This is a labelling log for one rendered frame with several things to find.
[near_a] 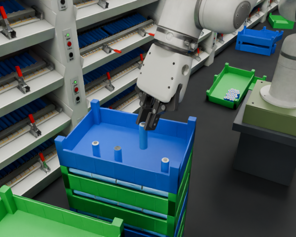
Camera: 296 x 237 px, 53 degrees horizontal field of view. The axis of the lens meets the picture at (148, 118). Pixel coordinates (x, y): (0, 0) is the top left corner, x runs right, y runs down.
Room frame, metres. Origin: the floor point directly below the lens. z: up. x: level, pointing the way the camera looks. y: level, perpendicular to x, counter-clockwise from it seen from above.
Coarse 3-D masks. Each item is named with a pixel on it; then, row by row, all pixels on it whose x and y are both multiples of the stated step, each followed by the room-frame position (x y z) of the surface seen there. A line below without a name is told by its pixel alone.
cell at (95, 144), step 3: (93, 141) 0.56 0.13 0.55; (96, 141) 0.56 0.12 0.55; (93, 144) 0.54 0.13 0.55; (96, 144) 0.54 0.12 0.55; (99, 144) 0.55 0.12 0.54; (93, 147) 0.54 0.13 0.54; (96, 147) 0.54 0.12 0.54; (99, 147) 0.55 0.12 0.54; (93, 150) 0.54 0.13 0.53; (96, 150) 0.54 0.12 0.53; (99, 150) 0.54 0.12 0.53; (93, 153) 0.54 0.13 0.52; (96, 153) 0.54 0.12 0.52; (99, 153) 0.54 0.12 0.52; (96, 156) 0.54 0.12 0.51; (99, 156) 0.54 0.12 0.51
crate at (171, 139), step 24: (96, 120) 0.71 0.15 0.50; (120, 120) 0.70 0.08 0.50; (168, 120) 0.66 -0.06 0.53; (192, 120) 0.62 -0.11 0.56; (72, 144) 0.60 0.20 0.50; (120, 144) 0.62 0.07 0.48; (168, 144) 0.62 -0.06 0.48; (192, 144) 0.61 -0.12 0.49; (96, 168) 0.51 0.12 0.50; (120, 168) 0.49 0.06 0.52; (144, 168) 0.47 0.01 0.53
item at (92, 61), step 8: (144, 8) 1.67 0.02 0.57; (128, 16) 1.61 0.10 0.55; (144, 16) 1.67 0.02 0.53; (152, 16) 1.64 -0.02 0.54; (152, 32) 1.54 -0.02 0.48; (128, 40) 1.40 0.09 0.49; (136, 40) 1.42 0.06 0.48; (144, 40) 1.48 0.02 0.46; (120, 48) 1.31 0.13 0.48; (128, 48) 1.37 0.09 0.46; (80, 56) 1.10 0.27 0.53; (88, 56) 1.19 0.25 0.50; (96, 56) 1.20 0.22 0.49; (104, 56) 1.22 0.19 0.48; (112, 56) 1.27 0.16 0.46; (88, 64) 1.14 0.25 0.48; (96, 64) 1.18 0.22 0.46
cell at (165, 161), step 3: (162, 159) 0.49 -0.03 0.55; (165, 159) 0.49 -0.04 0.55; (168, 159) 0.49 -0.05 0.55; (162, 162) 0.48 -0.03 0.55; (165, 162) 0.48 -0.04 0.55; (168, 162) 0.48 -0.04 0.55; (162, 165) 0.48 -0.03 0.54; (165, 165) 0.48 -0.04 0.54; (168, 165) 0.48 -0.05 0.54; (162, 168) 0.48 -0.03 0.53; (165, 168) 0.48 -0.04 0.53; (168, 168) 0.48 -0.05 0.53; (162, 171) 0.48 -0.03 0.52; (165, 171) 0.48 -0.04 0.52; (168, 171) 0.48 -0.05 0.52
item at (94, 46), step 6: (138, 24) 1.52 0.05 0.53; (144, 24) 1.54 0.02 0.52; (126, 30) 1.43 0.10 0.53; (132, 30) 1.46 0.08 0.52; (114, 36) 1.35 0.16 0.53; (120, 36) 1.38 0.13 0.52; (96, 42) 1.26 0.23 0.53; (102, 42) 1.28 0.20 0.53; (108, 42) 1.31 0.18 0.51; (84, 48) 1.20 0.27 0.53; (90, 48) 1.21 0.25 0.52; (96, 48) 1.25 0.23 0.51; (90, 54) 1.19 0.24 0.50
